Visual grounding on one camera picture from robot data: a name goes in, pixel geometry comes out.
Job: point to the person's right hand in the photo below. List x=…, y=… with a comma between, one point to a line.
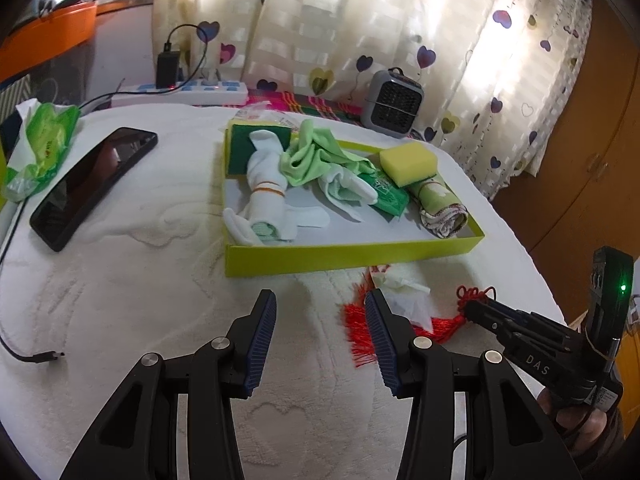
x=582, y=426

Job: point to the green scouring pad sponge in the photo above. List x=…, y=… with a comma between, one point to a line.
x=239, y=147

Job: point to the grey mini heater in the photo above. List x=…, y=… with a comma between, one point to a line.
x=392, y=103

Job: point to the wooden cabinet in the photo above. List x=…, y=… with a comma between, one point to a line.
x=586, y=193

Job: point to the black smartphone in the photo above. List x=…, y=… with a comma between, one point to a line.
x=70, y=201

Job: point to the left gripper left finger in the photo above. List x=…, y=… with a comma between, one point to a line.
x=250, y=336

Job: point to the black power adapter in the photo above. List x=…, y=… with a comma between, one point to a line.
x=167, y=69

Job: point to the small white rolled sock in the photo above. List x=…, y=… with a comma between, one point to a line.
x=346, y=191

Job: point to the colourful plaid cloth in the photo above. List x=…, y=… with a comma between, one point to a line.
x=306, y=105

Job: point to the rolled green patterned towel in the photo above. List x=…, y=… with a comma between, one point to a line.
x=440, y=210

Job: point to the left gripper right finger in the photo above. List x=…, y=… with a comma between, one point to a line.
x=392, y=336

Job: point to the green wet wipes pack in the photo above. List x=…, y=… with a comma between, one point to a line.
x=43, y=141

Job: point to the heart pattern curtain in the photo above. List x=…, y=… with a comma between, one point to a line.
x=496, y=74

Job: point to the striped green gift box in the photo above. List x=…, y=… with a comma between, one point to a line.
x=12, y=93

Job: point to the white power strip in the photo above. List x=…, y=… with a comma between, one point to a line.
x=197, y=92

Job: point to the green tissue packet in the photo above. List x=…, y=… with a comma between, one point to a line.
x=391, y=199

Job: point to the light green cloth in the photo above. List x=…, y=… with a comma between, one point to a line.
x=313, y=153

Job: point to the white textured table cover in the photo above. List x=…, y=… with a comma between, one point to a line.
x=145, y=272

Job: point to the lime green shallow box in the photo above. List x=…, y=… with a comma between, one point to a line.
x=379, y=239

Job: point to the long white rolled sock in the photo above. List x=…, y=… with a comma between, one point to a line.
x=267, y=217

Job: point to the clear plastic wrapper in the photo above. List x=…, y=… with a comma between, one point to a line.
x=263, y=112

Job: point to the yellow sponge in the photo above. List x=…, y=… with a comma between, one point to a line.
x=408, y=163

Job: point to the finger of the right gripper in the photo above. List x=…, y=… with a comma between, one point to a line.
x=498, y=317
x=513, y=342

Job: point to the orange tray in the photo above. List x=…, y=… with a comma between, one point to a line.
x=46, y=38

